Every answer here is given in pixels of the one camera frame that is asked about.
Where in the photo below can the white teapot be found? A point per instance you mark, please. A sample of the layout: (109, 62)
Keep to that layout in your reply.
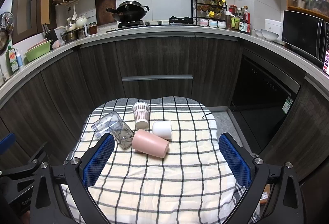
(81, 21)

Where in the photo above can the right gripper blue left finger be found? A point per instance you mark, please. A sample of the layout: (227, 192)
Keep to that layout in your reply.
(82, 173)

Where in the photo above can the white cup lying down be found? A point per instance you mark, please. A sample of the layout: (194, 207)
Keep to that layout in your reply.
(163, 129)

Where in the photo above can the black microwave oven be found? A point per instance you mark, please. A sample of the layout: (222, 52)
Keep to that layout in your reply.
(307, 35)

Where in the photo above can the clear square glass jar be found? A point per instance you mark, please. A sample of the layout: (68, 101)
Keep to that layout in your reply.
(114, 125)

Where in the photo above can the black dishwasher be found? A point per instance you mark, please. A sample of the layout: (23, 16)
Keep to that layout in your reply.
(262, 99)

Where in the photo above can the gas stove top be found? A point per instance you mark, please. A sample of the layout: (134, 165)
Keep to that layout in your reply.
(171, 21)

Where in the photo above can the green plastic basin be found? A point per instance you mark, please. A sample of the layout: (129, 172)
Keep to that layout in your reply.
(38, 51)

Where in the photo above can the green dish soap bottle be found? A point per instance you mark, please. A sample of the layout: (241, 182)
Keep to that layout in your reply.
(11, 59)

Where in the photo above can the pink plastic cup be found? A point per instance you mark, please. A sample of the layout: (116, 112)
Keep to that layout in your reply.
(150, 144)

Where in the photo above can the white cup red pattern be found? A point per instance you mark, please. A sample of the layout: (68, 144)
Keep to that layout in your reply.
(141, 115)

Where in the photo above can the white ceramic bowl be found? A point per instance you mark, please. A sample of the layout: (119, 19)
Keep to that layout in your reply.
(268, 35)

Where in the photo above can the checkered white tablecloth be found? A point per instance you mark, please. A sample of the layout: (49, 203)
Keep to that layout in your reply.
(191, 184)

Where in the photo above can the dark wooden cutting board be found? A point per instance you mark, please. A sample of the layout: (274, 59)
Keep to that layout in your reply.
(102, 16)

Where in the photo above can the white rice cooker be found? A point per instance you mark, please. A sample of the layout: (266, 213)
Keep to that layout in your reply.
(275, 27)

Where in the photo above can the black spice rack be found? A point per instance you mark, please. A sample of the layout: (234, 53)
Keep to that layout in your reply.
(209, 13)

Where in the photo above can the black wok on stove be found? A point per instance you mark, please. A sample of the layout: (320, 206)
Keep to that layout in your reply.
(128, 11)

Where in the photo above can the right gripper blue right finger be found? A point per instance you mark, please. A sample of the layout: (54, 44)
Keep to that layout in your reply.
(251, 173)

